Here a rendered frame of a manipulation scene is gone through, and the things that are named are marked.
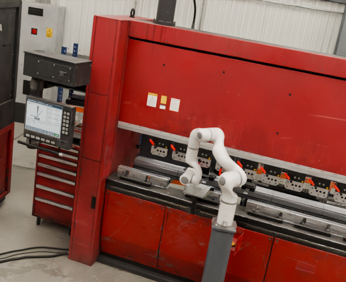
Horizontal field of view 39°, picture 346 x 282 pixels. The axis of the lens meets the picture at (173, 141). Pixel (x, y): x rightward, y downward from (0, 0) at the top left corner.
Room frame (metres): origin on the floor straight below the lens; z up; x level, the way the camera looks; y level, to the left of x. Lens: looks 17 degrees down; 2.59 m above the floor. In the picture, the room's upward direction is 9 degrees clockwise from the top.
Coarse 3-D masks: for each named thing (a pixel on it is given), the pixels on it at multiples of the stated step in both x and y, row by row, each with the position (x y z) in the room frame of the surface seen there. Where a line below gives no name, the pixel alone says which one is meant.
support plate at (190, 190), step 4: (192, 184) 4.08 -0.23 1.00; (188, 188) 3.97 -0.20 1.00; (192, 188) 3.99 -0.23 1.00; (204, 188) 4.04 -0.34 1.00; (208, 188) 4.05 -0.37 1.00; (184, 192) 3.87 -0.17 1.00; (188, 192) 3.87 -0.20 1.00; (192, 192) 3.89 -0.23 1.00; (196, 192) 3.90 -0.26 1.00; (200, 192) 3.92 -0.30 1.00; (204, 192) 3.93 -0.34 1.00; (196, 196) 3.84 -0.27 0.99; (200, 196) 3.83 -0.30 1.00
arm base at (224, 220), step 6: (222, 204) 3.35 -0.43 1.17; (222, 210) 3.34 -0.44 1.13; (228, 210) 3.32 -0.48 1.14; (234, 210) 3.35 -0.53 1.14; (222, 216) 3.33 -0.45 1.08; (228, 216) 3.33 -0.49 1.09; (216, 222) 3.37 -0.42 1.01; (222, 222) 3.33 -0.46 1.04; (228, 222) 3.33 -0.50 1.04; (234, 222) 3.42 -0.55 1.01; (222, 228) 3.29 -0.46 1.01; (228, 228) 3.30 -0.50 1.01; (234, 228) 3.32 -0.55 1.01
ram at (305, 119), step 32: (128, 64) 4.30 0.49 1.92; (160, 64) 4.22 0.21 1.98; (192, 64) 4.15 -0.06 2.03; (224, 64) 4.08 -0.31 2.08; (256, 64) 4.01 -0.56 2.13; (128, 96) 4.29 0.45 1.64; (160, 96) 4.21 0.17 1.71; (192, 96) 4.14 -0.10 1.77; (224, 96) 4.06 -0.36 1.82; (256, 96) 3.99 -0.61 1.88; (288, 96) 3.93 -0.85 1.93; (320, 96) 3.86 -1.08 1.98; (128, 128) 4.28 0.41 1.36; (160, 128) 4.20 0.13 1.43; (192, 128) 4.12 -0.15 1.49; (224, 128) 4.05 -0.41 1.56; (256, 128) 3.98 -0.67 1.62; (288, 128) 3.91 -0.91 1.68; (320, 128) 3.85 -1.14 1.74; (256, 160) 3.96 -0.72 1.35; (288, 160) 3.89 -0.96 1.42; (320, 160) 3.83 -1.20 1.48
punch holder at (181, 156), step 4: (176, 144) 4.16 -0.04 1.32; (180, 144) 4.14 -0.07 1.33; (184, 144) 4.13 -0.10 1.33; (176, 148) 4.15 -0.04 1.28; (180, 148) 4.14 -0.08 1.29; (184, 148) 4.13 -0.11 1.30; (172, 152) 4.16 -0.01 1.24; (180, 152) 4.15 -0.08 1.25; (184, 152) 4.13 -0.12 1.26; (172, 156) 4.15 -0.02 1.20; (176, 156) 4.14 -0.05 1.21; (180, 156) 4.14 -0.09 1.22; (184, 156) 4.13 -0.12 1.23; (176, 160) 4.14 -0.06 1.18; (180, 160) 4.13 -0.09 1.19; (184, 160) 4.12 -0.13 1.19
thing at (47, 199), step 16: (48, 144) 4.65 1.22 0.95; (48, 160) 4.67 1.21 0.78; (64, 160) 4.61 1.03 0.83; (48, 176) 4.64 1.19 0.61; (64, 176) 4.61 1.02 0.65; (48, 192) 4.66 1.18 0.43; (64, 192) 4.60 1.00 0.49; (32, 208) 4.70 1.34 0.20; (48, 208) 4.66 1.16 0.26; (64, 208) 4.58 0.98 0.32; (64, 224) 4.59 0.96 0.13
